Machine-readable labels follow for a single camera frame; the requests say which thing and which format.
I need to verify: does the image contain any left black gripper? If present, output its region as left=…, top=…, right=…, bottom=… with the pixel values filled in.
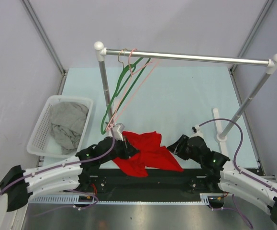
left=100, top=136, right=139, bottom=163

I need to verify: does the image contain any red t shirt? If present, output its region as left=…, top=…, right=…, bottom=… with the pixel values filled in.
left=113, top=131, right=184, bottom=178

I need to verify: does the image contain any pink wire hanger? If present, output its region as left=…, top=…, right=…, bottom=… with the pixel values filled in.
left=100, top=49, right=160, bottom=134

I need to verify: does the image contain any green velvet hanger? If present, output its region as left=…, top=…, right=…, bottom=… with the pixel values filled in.
left=100, top=56, right=151, bottom=135

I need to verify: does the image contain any grey t shirt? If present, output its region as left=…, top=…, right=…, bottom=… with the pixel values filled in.
left=49, top=102, right=89, bottom=155

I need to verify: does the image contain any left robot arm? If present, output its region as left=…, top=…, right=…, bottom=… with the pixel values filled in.
left=0, top=137, right=140, bottom=212

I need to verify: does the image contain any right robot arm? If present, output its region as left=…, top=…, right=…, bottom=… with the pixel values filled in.
left=167, top=135, right=277, bottom=225

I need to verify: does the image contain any white plastic basket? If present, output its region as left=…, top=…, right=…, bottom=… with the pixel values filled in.
left=27, top=95, right=93, bottom=158

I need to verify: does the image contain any silver clothes rack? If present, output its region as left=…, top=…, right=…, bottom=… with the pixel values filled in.
left=93, top=40, right=277, bottom=156

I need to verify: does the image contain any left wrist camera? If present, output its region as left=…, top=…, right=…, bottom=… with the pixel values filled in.
left=109, top=123, right=125, bottom=141

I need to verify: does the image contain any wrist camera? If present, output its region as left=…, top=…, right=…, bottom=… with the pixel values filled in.
left=109, top=123, right=125, bottom=141
left=190, top=125, right=204, bottom=139

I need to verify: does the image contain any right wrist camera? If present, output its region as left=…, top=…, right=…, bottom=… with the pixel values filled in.
left=190, top=125, right=204, bottom=139

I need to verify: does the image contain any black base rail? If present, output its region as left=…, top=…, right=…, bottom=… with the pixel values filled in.
left=79, top=168, right=222, bottom=193

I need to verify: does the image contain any white cable duct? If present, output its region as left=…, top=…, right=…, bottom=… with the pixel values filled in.
left=29, top=194, right=222, bottom=208

